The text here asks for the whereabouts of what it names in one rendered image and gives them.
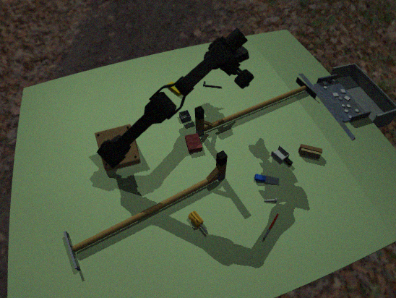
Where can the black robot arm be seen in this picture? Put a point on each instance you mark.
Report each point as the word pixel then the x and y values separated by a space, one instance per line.
pixel 160 107

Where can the blue-handled knife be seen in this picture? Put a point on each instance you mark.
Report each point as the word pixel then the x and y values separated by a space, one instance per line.
pixel 267 179

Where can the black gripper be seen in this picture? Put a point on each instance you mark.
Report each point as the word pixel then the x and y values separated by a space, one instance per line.
pixel 244 77

